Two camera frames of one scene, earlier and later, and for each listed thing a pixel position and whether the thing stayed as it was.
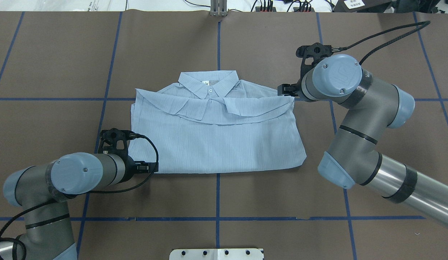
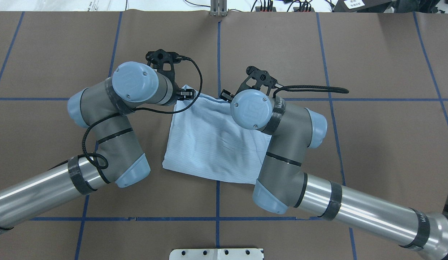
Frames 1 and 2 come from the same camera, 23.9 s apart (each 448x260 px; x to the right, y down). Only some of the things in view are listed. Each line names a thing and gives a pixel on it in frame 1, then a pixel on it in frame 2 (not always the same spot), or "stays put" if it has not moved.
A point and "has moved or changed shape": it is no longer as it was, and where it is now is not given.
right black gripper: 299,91 -> 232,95
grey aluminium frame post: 218,8 stays put
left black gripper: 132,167 -> 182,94
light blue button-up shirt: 213,122 has moved or changed shape
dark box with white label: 362,6 stays put
